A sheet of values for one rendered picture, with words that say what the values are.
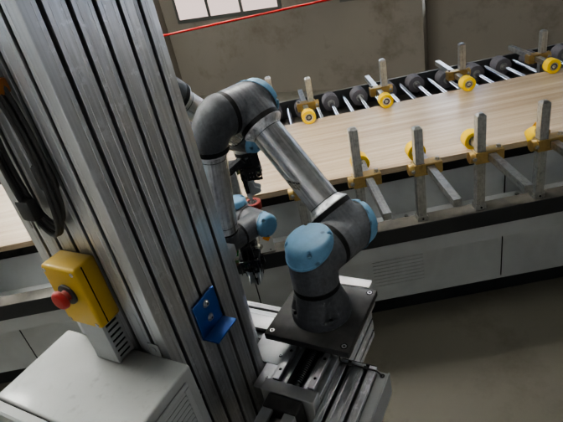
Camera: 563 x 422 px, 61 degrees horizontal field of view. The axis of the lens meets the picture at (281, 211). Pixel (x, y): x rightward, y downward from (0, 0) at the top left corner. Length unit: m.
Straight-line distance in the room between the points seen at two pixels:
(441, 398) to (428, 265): 0.66
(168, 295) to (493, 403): 1.73
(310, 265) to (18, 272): 1.85
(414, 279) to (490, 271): 0.40
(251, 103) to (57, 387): 0.76
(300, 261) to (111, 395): 0.46
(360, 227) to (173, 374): 0.55
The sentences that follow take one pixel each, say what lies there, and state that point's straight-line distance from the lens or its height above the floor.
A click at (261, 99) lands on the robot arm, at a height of 1.53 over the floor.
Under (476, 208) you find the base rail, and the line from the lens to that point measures 2.22.
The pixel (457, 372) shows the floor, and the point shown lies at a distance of 2.47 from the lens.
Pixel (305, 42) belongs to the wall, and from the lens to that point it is 6.43.
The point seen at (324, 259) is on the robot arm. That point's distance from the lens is 1.09.
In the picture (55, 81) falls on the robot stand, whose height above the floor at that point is 1.76.
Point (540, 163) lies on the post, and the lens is 2.25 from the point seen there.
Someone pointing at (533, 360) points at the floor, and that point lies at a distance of 2.56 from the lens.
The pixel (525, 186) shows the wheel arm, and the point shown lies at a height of 0.96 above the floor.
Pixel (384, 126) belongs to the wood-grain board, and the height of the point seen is 0.90.
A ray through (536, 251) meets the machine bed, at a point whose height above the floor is 0.23.
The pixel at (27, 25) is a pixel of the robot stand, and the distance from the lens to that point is 0.73.
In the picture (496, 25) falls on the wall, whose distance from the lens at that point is 5.83.
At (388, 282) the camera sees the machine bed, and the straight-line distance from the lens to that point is 2.60.
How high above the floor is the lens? 1.88
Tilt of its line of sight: 30 degrees down
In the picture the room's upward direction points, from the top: 13 degrees counter-clockwise
